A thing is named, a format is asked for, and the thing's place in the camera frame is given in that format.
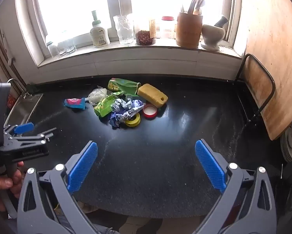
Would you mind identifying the green plastic wrapper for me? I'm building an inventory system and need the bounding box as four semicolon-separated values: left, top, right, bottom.
108;77;142;95

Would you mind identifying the black metal rack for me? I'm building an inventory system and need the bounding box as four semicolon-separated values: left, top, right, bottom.
235;54;276;127

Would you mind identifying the round wooden cutting board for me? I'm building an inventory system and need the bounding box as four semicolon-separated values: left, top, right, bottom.
241;0;292;140

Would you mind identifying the pink blue packet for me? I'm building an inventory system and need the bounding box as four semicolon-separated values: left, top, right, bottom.
64;97;86;110

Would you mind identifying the blue silver foil packet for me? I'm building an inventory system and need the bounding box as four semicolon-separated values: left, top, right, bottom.
107;97;145;129

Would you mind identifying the bundle of wooden utensils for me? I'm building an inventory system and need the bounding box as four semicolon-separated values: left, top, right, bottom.
181;0;208;15

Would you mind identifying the clear drinking glass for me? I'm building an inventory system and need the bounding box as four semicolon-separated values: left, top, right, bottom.
65;38;77;54
58;40;68;56

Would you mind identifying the small glass jar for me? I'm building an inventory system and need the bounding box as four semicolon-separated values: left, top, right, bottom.
45;35;60;59

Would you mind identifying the red lid plastic jar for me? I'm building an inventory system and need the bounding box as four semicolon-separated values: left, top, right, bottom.
159;16;175;39

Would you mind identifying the large textured glass jar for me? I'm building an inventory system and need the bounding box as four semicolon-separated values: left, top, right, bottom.
113;15;135;45

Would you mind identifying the person's left hand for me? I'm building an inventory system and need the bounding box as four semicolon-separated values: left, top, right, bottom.
0;161;24;212

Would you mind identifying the stone pestle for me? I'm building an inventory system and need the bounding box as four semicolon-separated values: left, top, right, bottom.
214;15;229;27

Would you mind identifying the silver foil wrapper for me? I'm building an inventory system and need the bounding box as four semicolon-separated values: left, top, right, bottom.
111;97;127;113

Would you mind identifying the wooden utensil holder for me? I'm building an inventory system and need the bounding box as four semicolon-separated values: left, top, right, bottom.
176;12;203;49

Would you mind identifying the white stone mortar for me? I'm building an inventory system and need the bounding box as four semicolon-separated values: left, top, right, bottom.
200;24;226;51

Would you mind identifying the window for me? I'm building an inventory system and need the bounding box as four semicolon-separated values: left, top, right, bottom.
15;0;243;66

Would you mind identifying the white plastic bag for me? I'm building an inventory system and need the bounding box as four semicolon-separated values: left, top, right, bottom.
88;88;108;104

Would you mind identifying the yellow sponge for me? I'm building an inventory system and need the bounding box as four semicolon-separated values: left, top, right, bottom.
137;83;168;108

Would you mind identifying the white pump bottle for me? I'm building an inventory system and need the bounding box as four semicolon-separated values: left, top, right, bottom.
90;10;110;48

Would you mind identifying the jar of red beans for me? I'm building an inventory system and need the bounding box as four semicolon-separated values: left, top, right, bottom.
134;17;157;45

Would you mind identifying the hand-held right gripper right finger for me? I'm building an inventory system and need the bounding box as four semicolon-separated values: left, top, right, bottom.
192;139;277;234

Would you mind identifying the yellow tape roll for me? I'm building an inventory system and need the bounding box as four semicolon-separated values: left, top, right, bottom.
125;112;141;127

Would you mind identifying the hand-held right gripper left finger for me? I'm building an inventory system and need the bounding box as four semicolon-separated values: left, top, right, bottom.
16;140;105;234

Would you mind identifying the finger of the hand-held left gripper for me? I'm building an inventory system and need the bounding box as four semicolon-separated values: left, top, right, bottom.
12;127;57;143
4;122;34;137

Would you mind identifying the steel sink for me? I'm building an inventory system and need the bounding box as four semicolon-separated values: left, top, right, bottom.
4;93;44;127

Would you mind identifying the stack of plates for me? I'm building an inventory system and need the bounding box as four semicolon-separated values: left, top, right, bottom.
280;122;292;162

